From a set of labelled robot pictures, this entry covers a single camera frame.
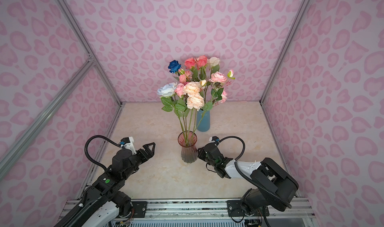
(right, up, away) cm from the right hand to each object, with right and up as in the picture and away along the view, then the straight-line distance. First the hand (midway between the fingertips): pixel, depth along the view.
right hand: (197, 149), depth 87 cm
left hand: (-23, +5, -10) cm, 26 cm away
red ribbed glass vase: (-5, +7, -10) cm, 13 cm away
